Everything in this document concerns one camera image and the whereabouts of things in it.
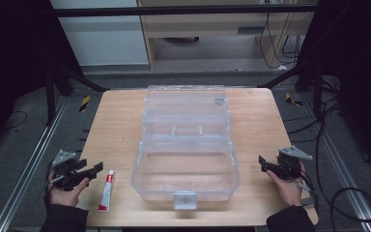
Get right gripper cable with plug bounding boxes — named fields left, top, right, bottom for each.
left=297, top=170, right=321, bottom=208

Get clear plastic storage box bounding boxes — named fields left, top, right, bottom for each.
left=130, top=84, right=242, bottom=212

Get black metal stand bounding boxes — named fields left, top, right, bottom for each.
left=256, top=62, right=325, bottom=121
left=43, top=62, right=111, bottom=128

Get light wooden desk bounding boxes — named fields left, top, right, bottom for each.
left=136, top=0, right=320, bottom=71

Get person's right hand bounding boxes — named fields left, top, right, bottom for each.
left=266, top=160, right=306, bottom=208

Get white red ointment tube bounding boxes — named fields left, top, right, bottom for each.
left=97, top=169, right=116, bottom=214

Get hanging black cables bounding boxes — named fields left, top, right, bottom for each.
left=258, top=0, right=305, bottom=70

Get aluminium floor rail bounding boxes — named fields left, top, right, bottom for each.
left=301, top=92, right=371, bottom=232
left=0, top=96, right=68, bottom=232

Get black curtain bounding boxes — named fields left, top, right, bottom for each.
left=0, top=0, right=85, bottom=162
left=294, top=0, right=371, bottom=182

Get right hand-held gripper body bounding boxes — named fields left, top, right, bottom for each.
left=275, top=146, right=314, bottom=181

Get black horizontal bar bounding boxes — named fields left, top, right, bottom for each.
left=51, top=4, right=321, bottom=18

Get yellow black tape strip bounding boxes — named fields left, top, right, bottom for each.
left=78, top=95, right=92, bottom=113
left=284, top=92, right=304, bottom=107

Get person's left hand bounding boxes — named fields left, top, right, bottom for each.
left=47, top=173, right=91, bottom=208

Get thin black floor cable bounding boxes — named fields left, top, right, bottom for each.
left=0, top=109, right=29, bottom=132

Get white cabinet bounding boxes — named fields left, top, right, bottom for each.
left=49, top=0, right=151, bottom=68

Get black looped floor cable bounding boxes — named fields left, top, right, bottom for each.
left=314, top=96, right=371, bottom=224

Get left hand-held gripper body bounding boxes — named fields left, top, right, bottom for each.
left=49, top=149, right=93, bottom=191

